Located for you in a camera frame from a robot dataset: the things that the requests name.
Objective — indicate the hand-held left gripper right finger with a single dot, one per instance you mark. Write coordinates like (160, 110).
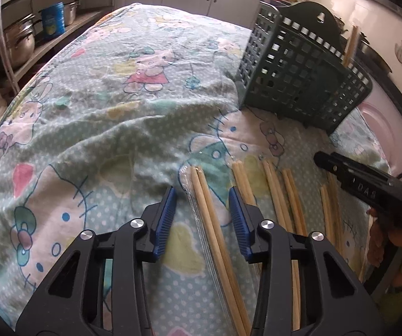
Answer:
(237, 217)

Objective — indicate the cartoon cat printed blanket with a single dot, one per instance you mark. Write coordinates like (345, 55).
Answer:
(117, 129)

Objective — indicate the wooden chopstick pair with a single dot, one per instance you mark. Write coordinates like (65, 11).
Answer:
(208, 217)
(244, 182)
(276, 189)
(350, 45)
(326, 217)
(295, 199)

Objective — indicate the small steel pot with lid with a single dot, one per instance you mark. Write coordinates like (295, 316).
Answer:
(72, 10)

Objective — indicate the blue round canister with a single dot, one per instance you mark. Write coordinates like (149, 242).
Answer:
(52, 21)

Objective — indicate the person's right hand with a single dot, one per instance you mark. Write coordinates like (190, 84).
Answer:
(377, 245)

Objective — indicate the large stacked steel pots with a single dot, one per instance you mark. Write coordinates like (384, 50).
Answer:
(20, 42)

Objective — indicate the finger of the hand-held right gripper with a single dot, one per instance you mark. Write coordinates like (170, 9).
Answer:
(358, 182)

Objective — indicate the dark green plastic basket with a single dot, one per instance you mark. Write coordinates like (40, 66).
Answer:
(291, 70)

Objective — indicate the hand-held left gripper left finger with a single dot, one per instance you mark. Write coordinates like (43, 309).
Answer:
(166, 217)

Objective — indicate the metal kitchen shelf rack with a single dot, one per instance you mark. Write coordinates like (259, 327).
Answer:
(47, 45)

